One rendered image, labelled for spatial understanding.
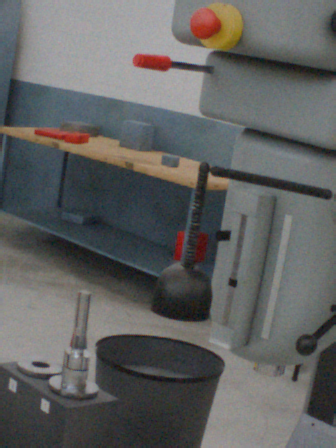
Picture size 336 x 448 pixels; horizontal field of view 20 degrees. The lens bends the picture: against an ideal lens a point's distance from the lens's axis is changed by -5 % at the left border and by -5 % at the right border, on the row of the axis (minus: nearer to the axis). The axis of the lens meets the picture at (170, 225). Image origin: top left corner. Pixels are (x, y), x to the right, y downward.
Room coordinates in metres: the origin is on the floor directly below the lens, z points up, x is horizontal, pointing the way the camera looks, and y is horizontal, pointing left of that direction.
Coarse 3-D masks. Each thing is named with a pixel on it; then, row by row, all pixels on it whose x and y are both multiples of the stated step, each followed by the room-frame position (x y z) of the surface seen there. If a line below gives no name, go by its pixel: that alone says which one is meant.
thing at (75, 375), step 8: (64, 360) 1.58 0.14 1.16; (64, 368) 1.58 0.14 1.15; (72, 368) 1.57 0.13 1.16; (80, 368) 1.57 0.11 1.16; (88, 368) 1.59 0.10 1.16; (64, 376) 1.58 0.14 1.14; (72, 376) 1.57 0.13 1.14; (80, 376) 1.57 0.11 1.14; (64, 384) 1.57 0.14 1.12; (72, 384) 1.57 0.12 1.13; (80, 384) 1.57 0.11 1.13
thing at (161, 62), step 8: (136, 56) 1.22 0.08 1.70; (144, 56) 1.22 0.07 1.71; (152, 56) 1.23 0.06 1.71; (160, 56) 1.25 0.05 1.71; (168, 56) 1.26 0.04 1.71; (136, 64) 1.22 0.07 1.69; (144, 64) 1.22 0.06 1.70; (152, 64) 1.23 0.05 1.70; (160, 64) 1.24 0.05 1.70; (168, 64) 1.25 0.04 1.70; (176, 64) 1.27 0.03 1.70; (184, 64) 1.28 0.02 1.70; (192, 64) 1.29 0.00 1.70; (200, 64) 1.31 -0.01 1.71; (208, 72) 1.32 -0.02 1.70
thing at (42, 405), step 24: (24, 360) 1.67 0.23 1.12; (48, 360) 1.69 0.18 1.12; (0, 384) 1.65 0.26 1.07; (24, 384) 1.60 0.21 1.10; (48, 384) 1.60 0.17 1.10; (96, 384) 1.61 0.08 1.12; (0, 408) 1.64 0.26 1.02; (24, 408) 1.59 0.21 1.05; (48, 408) 1.54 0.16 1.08; (72, 408) 1.51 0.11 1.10; (96, 408) 1.55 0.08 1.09; (0, 432) 1.63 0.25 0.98; (24, 432) 1.58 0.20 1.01; (48, 432) 1.54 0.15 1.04; (72, 432) 1.52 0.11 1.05; (96, 432) 1.56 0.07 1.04
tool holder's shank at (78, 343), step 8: (80, 296) 1.58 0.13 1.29; (88, 296) 1.58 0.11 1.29; (80, 304) 1.58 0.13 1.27; (88, 304) 1.58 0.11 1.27; (80, 312) 1.58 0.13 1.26; (88, 312) 1.59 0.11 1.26; (80, 320) 1.58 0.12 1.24; (80, 328) 1.58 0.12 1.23; (72, 336) 1.58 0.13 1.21; (80, 336) 1.58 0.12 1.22; (72, 344) 1.58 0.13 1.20; (80, 344) 1.58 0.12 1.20; (80, 352) 1.58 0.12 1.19
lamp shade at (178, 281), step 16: (176, 272) 1.16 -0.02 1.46; (192, 272) 1.16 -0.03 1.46; (160, 288) 1.15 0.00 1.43; (176, 288) 1.14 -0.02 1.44; (192, 288) 1.14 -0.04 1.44; (208, 288) 1.16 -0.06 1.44; (160, 304) 1.15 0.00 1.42; (176, 304) 1.14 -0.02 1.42; (192, 304) 1.14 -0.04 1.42; (208, 304) 1.16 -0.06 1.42; (176, 320) 1.14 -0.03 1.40; (192, 320) 1.14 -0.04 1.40
